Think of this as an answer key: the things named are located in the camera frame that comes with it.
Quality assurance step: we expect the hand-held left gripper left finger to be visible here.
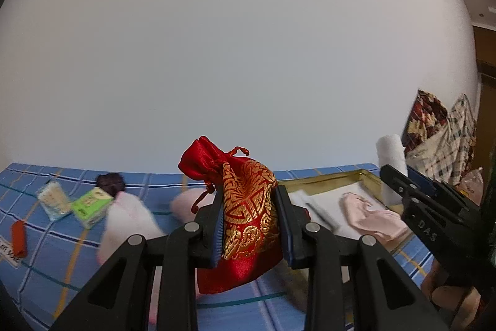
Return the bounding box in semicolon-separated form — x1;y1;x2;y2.
50;188;225;331

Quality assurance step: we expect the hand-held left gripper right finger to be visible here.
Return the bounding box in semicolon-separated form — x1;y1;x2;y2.
274;184;450;331

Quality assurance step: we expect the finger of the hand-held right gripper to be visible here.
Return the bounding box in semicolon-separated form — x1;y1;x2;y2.
380;164;422;216
406;166;480;216

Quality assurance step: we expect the white towel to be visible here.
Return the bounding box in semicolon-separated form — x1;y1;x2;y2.
376;134;409;208

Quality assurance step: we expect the red gold brocade drawstring pouch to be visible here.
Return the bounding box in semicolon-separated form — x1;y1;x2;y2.
178;136;284;295

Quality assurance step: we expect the dark purple scrunchie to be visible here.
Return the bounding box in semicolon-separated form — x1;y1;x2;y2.
95;173;126;198

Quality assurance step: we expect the green tissue packet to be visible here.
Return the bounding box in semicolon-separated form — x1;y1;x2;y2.
71;187;114;230

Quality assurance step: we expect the person's right forearm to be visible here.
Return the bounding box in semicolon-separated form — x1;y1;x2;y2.
422;261;485;329

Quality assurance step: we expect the pale pink cloth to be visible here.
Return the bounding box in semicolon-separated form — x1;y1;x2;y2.
340;192;409;242

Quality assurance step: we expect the white folded cloth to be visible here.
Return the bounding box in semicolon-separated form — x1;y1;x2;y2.
289;181;382;239

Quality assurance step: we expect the pink plastic bag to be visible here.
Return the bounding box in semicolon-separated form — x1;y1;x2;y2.
460;167;485;200

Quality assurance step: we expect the dark red floral blanket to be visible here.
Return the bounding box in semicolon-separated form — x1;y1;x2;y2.
401;90;450;154

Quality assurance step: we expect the brown wooden panel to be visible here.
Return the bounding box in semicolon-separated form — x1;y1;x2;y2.
473;25;496;171

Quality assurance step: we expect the clear cotton swab packet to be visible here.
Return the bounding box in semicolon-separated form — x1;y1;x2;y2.
36;181;73;221

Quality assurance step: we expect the blue plaid bedsheet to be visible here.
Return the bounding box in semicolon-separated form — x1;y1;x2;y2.
0;162;435;331

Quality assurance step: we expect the small orange red case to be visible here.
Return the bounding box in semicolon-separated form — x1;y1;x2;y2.
10;220;29;257

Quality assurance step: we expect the white label tag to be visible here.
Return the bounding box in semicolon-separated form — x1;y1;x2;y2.
0;236;20;266

